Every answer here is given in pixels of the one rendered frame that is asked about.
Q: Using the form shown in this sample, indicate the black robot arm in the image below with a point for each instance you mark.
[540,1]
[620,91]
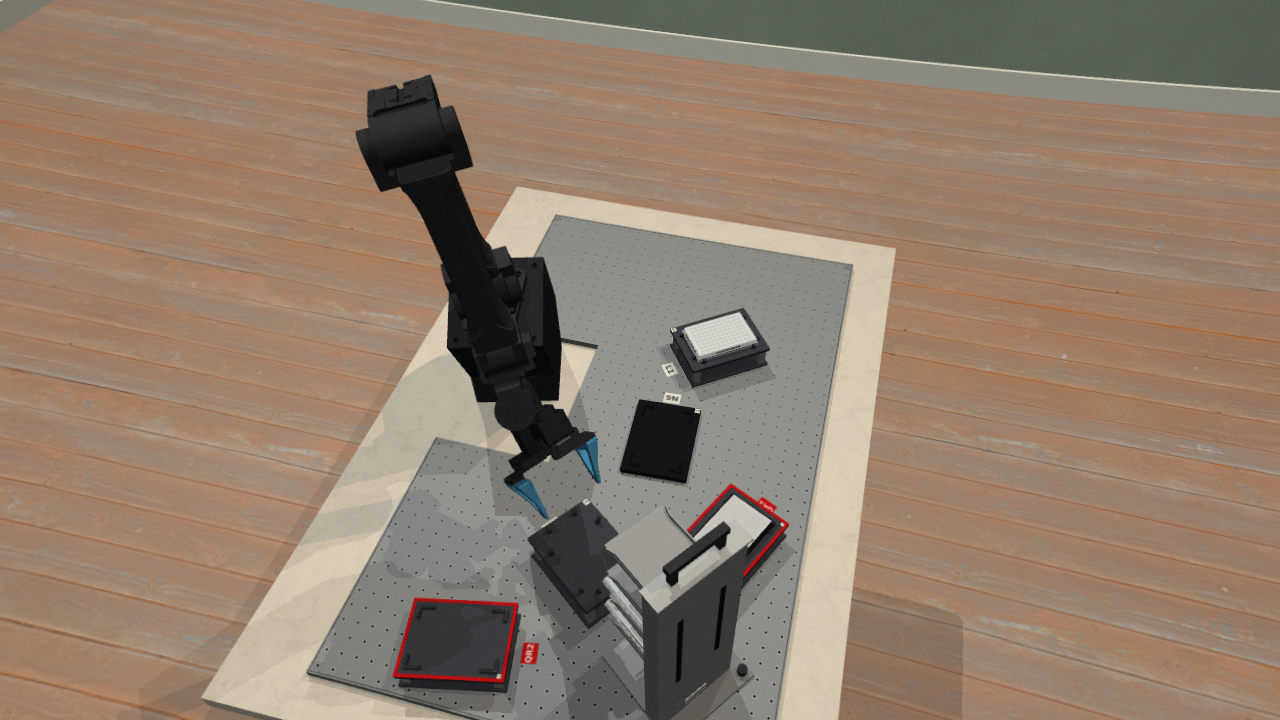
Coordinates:
[407,127]

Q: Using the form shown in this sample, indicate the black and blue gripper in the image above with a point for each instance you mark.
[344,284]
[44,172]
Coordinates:
[587,449]

